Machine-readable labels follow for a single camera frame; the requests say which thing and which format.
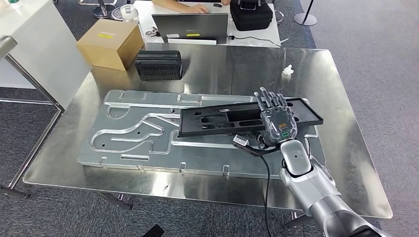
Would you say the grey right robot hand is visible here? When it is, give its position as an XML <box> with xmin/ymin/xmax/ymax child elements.
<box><xmin>253</xmin><ymin>86</ymin><xmax>298</xmax><ymax>147</ymax></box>

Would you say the black plastic plate frame part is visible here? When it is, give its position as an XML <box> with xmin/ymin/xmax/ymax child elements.
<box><xmin>178</xmin><ymin>97</ymin><xmax>324</xmax><ymax>138</ymax></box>

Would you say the stainless steel workbench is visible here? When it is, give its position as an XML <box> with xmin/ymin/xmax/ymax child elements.
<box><xmin>23</xmin><ymin>42</ymin><xmax>393</xmax><ymax>230</ymax></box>

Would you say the round stanchion base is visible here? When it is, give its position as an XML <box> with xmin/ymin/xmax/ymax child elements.
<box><xmin>293</xmin><ymin>0</ymin><xmax>318</xmax><ymax>26</ymax></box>
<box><xmin>92</xmin><ymin>0</ymin><xmax>116</xmax><ymax>19</ymax></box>

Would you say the black carrying case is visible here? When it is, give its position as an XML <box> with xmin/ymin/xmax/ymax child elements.
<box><xmin>229</xmin><ymin>0</ymin><xmax>274</xmax><ymax>32</ymax></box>

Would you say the grey laptop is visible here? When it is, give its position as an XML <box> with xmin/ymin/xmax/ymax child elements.
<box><xmin>151</xmin><ymin>13</ymin><xmax>229</xmax><ymax>45</ymax></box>

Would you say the black ribbed box device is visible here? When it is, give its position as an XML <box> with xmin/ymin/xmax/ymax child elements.
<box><xmin>134</xmin><ymin>50</ymin><xmax>183</xmax><ymax>81</ymax></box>

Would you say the person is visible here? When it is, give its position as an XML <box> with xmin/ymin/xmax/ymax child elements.
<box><xmin>152</xmin><ymin>0</ymin><xmax>231</xmax><ymax>14</ymax></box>

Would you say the aluminium fixture plate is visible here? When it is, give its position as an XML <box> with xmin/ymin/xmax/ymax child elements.
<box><xmin>77</xmin><ymin>90</ymin><xmax>320</xmax><ymax>180</ymax></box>

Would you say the translucent bottle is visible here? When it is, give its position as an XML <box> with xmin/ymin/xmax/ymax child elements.
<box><xmin>120</xmin><ymin>3</ymin><xmax>140</xmax><ymax>24</ymax></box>

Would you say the brown cardboard box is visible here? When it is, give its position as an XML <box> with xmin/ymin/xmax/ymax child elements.
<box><xmin>76</xmin><ymin>19</ymin><xmax>145</xmax><ymax>71</ymax></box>

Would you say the white cabinet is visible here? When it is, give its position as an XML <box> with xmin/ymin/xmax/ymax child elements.
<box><xmin>0</xmin><ymin>0</ymin><xmax>92</xmax><ymax>110</ymax></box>

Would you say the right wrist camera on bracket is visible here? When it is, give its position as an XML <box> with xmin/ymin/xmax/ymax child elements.
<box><xmin>232</xmin><ymin>134</ymin><xmax>281</xmax><ymax>158</ymax></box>

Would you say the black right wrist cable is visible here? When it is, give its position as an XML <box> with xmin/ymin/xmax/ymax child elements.
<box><xmin>259</xmin><ymin>155</ymin><xmax>273</xmax><ymax>237</ymax></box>

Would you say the thin desk cable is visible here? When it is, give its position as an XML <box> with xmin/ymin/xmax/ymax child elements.
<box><xmin>227</xmin><ymin>34</ymin><xmax>290</xmax><ymax>46</ymax></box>

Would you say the steel frame table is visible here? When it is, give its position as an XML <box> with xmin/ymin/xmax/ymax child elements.
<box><xmin>0</xmin><ymin>36</ymin><xmax>64</xmax><ymax>200</ymax></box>

